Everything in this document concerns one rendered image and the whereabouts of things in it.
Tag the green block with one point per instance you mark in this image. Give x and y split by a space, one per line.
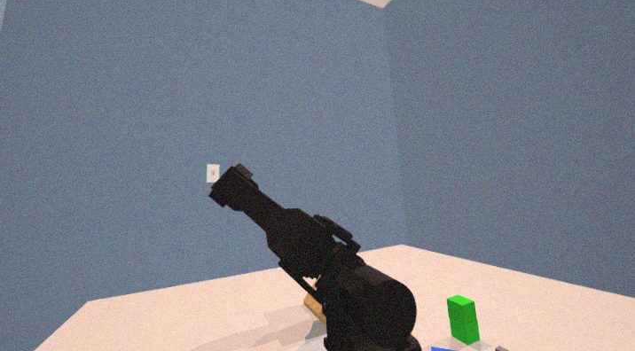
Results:
468 334
461 309

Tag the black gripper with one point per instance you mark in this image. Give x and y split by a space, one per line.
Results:
336 324

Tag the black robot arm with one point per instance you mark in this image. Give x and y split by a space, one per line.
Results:
383 308

